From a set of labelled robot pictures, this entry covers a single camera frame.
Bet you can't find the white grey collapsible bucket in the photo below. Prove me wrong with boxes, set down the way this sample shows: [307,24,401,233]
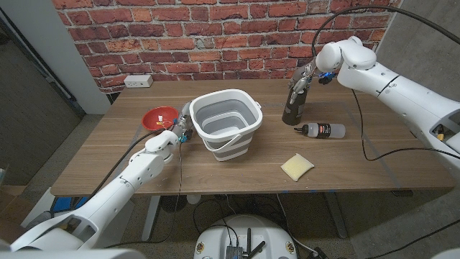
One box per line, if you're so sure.
[188,88,264,162]

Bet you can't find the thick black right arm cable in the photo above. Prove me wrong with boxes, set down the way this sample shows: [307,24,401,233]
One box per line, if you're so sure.
[310,4,460,58]

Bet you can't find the white power outlet strip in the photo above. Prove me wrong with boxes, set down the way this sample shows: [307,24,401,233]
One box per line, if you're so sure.
[124,74,154,88]

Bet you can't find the yellow sponge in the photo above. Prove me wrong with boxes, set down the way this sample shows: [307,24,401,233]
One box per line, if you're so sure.
[280,153,315,182]

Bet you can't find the red bowl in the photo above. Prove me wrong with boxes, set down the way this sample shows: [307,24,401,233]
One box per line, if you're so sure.
[141,106,180,132]

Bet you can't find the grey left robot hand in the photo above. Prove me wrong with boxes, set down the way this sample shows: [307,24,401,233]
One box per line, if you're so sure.
[174,101,196,140]

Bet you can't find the clear squeeze bottle black cap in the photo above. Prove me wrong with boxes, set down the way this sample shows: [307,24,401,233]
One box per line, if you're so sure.
[293,122,346,140]

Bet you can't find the white table leg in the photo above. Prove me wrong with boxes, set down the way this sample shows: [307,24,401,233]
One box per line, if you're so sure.
[324,192,349,240]
[141,195,162,242]

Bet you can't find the blue box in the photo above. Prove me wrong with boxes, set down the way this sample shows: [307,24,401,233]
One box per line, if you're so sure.
[52,196,94,214]

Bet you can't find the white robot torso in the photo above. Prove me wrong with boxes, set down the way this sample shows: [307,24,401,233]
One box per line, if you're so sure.
[0,248,147,259]

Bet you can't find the dark grey perforated panel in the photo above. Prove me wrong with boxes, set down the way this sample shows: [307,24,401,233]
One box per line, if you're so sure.
[0,17,86,185]

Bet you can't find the thin black left wrist cable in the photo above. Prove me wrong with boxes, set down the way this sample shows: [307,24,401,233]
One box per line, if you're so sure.
[103,142,183,250]

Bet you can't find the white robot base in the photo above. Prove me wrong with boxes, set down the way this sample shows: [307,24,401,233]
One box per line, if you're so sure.
[193,214,298,259]

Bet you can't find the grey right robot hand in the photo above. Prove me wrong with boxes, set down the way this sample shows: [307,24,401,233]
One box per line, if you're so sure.
[288,59,319,106]

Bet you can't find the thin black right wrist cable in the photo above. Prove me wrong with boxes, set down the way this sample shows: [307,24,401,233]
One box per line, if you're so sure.
[350,88,460,162]

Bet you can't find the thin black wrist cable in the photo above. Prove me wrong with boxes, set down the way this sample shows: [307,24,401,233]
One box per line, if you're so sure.
[103,142,183,250]
[350,88,460,162]

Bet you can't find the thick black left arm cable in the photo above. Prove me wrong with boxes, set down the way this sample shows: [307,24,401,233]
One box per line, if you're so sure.
[88,129,156,201]

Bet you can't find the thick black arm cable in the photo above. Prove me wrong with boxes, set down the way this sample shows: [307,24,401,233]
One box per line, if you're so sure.
[310,4,460,58]
[88,129,156,201]

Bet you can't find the red brick printed backdrop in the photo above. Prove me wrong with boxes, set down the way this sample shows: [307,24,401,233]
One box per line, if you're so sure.
[52,0,402,94]

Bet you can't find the black cup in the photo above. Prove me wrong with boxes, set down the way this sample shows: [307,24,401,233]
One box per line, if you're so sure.
[281,87,308,127]

